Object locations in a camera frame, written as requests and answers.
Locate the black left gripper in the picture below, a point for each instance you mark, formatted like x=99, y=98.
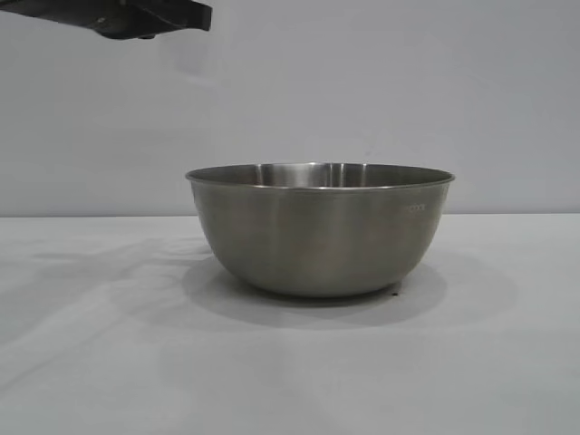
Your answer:
x=149, y=16

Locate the stainless steel bowl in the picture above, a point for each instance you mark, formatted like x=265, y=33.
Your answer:
x=317, y=240

